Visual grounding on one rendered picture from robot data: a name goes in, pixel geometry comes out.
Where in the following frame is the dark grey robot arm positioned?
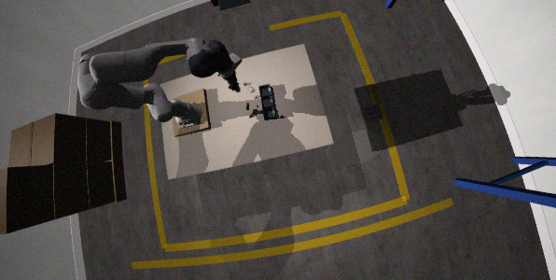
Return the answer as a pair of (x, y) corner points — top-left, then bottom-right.
(77, 37), (242, 128)

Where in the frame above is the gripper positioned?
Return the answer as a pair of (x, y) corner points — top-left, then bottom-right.
(223, 71), (241, 92)

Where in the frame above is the black rack of bins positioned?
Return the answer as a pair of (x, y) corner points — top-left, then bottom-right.
(258, 84), (276, 120)

